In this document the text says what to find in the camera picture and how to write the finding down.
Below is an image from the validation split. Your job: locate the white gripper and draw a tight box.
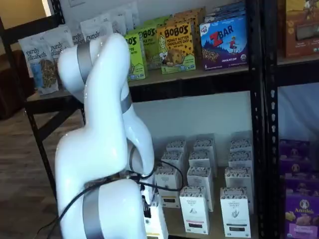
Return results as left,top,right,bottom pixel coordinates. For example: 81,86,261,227
139,183,160,220

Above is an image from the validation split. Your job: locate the white box yellow strip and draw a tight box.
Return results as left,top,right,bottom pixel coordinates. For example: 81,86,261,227
160,150,185,172
154,166,185,209
165,135,188,156
145,201,169,239

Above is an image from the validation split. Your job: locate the white box pink strip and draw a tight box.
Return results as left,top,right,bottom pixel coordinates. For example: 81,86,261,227
186,166,215,213
188,150,217,176
179,185,210,235
193,133,216,155

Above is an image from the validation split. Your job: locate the white box teal strip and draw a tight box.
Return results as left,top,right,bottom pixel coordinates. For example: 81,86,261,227
228,150,253,170
224,166,254,215
229,131,253,154
219,186,252,238

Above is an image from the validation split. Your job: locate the black metal shelf rack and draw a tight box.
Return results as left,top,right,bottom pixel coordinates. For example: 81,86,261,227
263,0,319,239
0,0,265,239

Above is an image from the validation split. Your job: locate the green Bobo's apple pie box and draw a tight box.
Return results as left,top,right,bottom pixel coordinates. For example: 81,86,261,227
143,15,173,30
138,26,162,71
123,32,148,82

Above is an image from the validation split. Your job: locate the purple Annie's snack box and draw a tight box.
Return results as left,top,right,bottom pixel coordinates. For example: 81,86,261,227
278,138,312,160
285,193,319,239
280,174,319,197
279,156,315,178

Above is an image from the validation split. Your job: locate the yellow Bobo's peanut butter box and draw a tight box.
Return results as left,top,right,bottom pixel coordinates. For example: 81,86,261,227
172,6,207,65
163,14,201,69
156,21,197,75

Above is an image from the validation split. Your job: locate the blue ZBar box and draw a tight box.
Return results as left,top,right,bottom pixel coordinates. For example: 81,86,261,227
198,15,249,72
204,8,247,24
208,1,247,13

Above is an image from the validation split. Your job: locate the brown orange snack box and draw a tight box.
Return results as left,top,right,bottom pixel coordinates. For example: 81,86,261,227
283,0,319,59

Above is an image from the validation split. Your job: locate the blue label granola bag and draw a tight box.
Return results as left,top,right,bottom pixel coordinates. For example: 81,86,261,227
17,31,61,97

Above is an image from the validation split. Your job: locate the dark brown furniture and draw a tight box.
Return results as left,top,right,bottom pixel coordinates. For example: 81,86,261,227
0,49,35,120

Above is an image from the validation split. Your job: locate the orange label granola bag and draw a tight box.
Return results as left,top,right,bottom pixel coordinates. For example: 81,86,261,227
70,25,88,47
47,24,75,60

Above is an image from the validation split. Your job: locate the white granola bag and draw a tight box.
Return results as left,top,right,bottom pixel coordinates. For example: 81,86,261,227
109,11,128,38
123,1,140,34

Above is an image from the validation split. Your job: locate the red label granola bag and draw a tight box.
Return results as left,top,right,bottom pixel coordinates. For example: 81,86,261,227
79,16,114,43

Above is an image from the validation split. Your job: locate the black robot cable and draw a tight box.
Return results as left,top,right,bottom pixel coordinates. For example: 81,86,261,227
37,160,184,236

